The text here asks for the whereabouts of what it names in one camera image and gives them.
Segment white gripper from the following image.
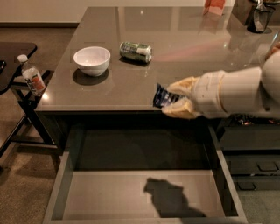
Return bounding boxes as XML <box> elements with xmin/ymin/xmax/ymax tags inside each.
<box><xmin>162</xmin><ymin>71</ymin><xmax>229</xmax><ymax>119</ymax></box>

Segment blue rxbar wrapper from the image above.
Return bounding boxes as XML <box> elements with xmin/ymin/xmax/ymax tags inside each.
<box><xmin>153</xmin><ymin>84</ymin><xmax>182</xmax><ymax>109</ymax></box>

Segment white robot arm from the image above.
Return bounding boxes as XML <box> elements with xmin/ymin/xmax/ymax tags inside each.
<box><xmin>162</xmin><ymin>48</ymin><xmax>280</xmax><ymax>119</ymax></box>

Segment open grey top drawer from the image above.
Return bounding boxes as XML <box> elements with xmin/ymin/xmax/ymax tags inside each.
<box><xmin>43</xmin><ymin>123</ymin><xmax>248</xmax><ymax>224</ymax></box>

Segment green soda can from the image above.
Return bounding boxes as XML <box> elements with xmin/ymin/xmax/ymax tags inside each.
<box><xmin>120</xmin><ymin>42</ymin><xmax>152</xmax><ymax>64</ymax></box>

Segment lower closed drawers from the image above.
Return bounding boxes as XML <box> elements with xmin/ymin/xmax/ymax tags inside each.
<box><xmin>215</xmin><ymin>115</ymin><xmax>280</xmax><ymax>191</ymax></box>

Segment orange snack bag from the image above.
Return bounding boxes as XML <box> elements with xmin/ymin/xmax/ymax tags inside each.
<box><xmin>203</xmin><ymin>0</ymin><xmax>226</xmax><ymax>16</ymax></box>

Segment white bowl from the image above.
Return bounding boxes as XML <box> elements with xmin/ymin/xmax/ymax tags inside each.
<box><xmin>73</xmin><ymin>46</ymin><xmax>110</xmax><ymax>77</ymax></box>

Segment glass jar of snacks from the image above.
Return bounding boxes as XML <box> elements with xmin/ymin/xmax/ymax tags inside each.
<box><xmin>265</xmin><ymin>33</ymin><xmax>280</xmax><ymax>60</ymax></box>

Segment dark metal pitcher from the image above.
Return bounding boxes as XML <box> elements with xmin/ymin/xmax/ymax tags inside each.
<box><xmin>247</xmin><ymin>0</ymin><xmax>275</xmax><ymax>33</ymax></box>

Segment clear water bottle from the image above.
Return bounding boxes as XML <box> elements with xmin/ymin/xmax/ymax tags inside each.
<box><xmin>17</xmin><ymin>54</ymin><xmax>46</xmax><ymax>96</ymax></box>

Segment black side table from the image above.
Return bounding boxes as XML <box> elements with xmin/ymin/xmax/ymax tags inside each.
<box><xmin>0</xmin><ymin>42</ymin><xmax>62</xmax><ymax>156</ymax></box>

